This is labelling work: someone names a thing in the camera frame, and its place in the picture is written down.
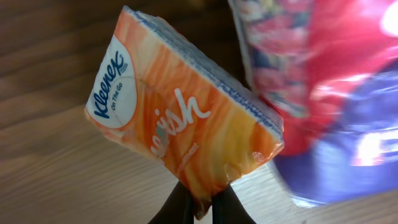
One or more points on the red purple snack bag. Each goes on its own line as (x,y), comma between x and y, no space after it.
(329,67)

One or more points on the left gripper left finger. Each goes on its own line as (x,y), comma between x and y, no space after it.
(177,209)

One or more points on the orange Kleenex tissue pack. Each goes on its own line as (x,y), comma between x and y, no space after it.
(157,94)

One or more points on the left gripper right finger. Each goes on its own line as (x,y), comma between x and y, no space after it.
(227,209)

